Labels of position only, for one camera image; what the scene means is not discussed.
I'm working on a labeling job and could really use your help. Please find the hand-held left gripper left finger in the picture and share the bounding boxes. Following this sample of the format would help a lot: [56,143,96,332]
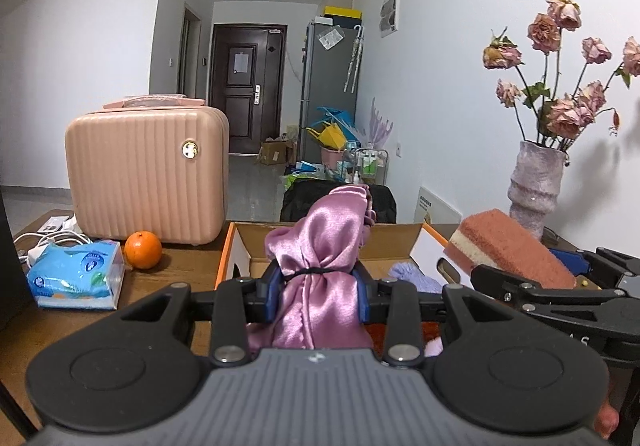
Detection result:
[117,262,286,369]

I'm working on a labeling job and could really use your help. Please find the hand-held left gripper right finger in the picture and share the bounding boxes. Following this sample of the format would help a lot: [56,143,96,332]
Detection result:
[352,262,506,370]

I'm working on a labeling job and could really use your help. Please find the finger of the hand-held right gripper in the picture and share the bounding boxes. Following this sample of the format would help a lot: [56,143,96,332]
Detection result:
[549,247,640,299]
[470,263,640,303]

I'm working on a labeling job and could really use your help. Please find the red-brown layered sponge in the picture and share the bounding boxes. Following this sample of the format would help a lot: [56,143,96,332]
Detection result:
[442,209,577,289]

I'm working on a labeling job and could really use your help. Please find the orange-edged cardboard box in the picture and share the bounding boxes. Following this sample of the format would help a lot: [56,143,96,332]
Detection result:
[215,221,601,342]

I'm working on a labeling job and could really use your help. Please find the pink satin scrunchie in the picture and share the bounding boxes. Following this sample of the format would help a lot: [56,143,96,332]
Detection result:
[247,184,375,351]

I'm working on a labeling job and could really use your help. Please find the person's right hand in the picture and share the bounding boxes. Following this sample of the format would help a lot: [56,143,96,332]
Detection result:
[592,398,621,442]

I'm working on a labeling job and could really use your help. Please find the pink textured vase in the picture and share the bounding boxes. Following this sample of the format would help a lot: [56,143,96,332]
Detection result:
[507,141,570,241]

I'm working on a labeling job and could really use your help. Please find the black chair back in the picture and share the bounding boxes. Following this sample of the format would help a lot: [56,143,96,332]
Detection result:
[280,180,398,225]

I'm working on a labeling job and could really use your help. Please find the white flat board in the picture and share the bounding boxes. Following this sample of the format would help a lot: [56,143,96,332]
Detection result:
[415,186,462,227]

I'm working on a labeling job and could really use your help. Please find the green plastic bags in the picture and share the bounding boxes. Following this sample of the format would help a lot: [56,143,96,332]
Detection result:
[280,161,326,191]

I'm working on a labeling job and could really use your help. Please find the trolley cart with bottles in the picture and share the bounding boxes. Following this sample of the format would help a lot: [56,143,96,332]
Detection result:
[340,146,390,185]

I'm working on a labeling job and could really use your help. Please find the orange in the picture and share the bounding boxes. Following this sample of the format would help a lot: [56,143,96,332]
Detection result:
[124,231,163,270]

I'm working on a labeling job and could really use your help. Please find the pink bucket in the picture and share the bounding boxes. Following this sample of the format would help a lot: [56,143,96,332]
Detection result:
[320,147,346,171]

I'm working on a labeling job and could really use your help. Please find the small brown cardboard box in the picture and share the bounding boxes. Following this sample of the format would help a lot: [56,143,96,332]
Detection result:
[257,138,296,165]

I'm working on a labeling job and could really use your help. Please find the dried rose bouquet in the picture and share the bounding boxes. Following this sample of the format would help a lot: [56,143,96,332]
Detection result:
[482,0,640,151]

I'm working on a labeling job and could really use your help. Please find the yellow bag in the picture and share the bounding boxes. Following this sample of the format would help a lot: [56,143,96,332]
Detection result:
[306,123,348,151]

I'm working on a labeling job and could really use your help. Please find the purple fairy wings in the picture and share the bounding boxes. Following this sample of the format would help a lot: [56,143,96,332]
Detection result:
[369,97,396,147]

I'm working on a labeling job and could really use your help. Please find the pink ribbed suitcase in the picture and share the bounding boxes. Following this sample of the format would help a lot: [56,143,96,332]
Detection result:
[65,94,230,244]

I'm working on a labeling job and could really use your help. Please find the large blue tissue pack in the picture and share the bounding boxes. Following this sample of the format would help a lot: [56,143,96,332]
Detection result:
[26,240,126,311]

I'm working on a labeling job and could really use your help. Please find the grey refrigerator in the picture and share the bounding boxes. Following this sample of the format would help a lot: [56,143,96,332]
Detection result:
[299,20,365,167]

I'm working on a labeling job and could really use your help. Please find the dark brown entrance door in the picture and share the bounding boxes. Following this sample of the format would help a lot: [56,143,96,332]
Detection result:
[209,23,288,157]

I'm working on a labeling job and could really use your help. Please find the white booklet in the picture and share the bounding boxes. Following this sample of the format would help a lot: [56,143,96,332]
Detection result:
[40,213,76,231]

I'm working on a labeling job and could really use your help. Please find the white folded umbrella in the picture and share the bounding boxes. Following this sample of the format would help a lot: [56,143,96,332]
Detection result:
[344,24,365,94]

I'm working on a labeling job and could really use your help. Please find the clear plastic bag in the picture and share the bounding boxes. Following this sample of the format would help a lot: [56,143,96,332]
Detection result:
[317,26,346,50]

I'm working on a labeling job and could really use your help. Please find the black paper bag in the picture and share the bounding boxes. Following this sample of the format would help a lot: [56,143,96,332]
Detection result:
[0,196,35,333]

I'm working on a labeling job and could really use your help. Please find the purple drawstring pouch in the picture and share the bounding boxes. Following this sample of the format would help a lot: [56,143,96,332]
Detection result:
[389,262,445,295]

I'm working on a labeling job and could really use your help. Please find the white charger cable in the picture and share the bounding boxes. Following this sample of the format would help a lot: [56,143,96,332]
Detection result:
[12,221,93,267]

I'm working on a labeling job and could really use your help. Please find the interior doorway frame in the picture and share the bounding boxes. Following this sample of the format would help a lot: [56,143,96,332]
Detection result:
[177,3,203,99]

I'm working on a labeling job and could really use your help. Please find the white wall electrical panel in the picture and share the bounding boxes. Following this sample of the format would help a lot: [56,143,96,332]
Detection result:
[379,0,401,37]

